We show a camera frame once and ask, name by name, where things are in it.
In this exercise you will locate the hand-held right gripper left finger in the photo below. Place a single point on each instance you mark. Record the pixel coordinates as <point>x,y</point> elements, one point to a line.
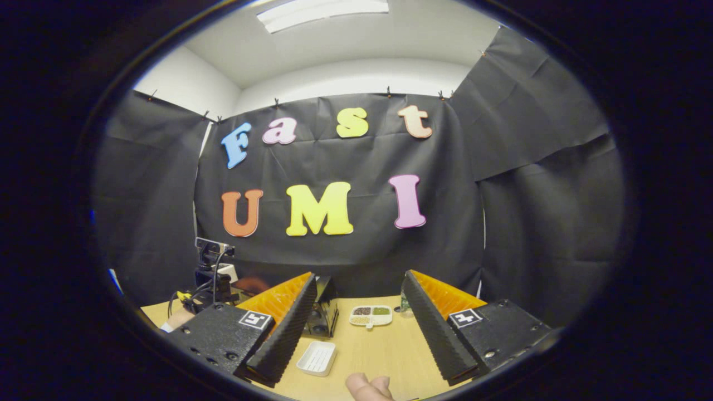
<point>287,328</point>

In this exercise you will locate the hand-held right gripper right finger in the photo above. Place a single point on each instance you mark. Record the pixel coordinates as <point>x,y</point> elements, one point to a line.
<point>434,334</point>

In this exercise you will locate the black electric oven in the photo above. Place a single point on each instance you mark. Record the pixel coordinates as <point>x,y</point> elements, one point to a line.
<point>323,312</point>

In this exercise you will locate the white toaster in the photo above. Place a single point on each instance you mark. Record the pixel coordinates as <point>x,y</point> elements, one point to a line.
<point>229,273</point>

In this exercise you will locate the clear plastic water bottle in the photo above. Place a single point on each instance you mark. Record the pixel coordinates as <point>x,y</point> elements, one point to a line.
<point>405,306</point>

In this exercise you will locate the white rectangular tray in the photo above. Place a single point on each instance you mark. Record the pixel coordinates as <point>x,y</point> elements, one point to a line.
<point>316,358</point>

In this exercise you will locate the white divided seasoning dish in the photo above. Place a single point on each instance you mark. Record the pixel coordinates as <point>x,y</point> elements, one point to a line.
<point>370,316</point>

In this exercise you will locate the long ceiling light panel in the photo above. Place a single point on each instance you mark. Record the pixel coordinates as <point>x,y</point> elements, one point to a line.
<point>323,12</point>

